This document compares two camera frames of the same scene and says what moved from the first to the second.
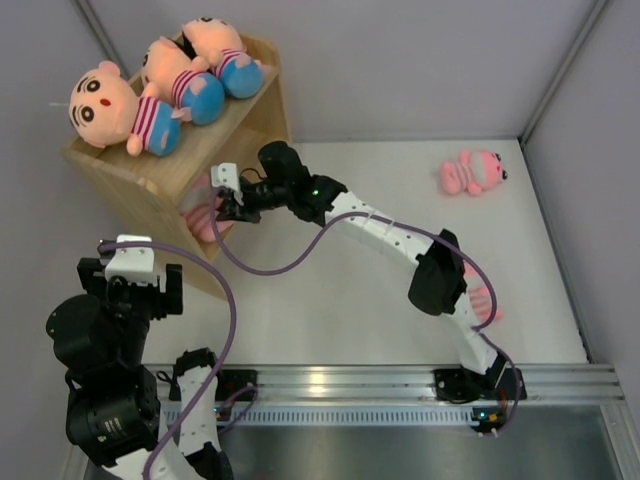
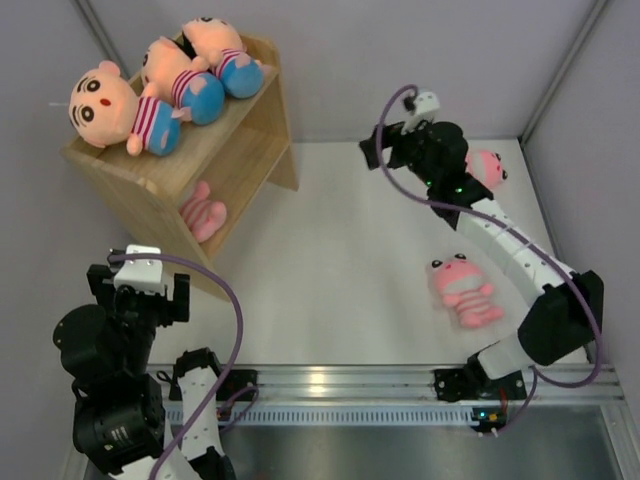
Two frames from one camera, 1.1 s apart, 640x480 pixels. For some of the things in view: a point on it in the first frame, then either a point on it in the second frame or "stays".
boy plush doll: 105,109 stays
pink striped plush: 475,172 stays
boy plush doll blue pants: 172,75 stays
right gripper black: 231,210 → 393,137
